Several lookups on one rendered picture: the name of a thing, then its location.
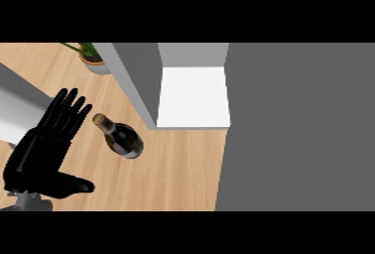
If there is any grey open cabinet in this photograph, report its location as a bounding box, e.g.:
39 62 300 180
92 43 232 131

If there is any dark grey cabinet door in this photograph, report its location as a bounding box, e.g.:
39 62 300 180
214 43 375 212

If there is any dark wine bottle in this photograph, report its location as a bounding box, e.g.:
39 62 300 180
92 112 145 160

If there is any pale grey appliance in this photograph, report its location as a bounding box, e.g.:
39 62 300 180
0 63 55 147

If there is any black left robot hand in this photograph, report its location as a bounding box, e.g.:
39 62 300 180
2 87 96 200

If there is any potted green plant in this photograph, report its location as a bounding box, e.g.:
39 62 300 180
61 43 113 76

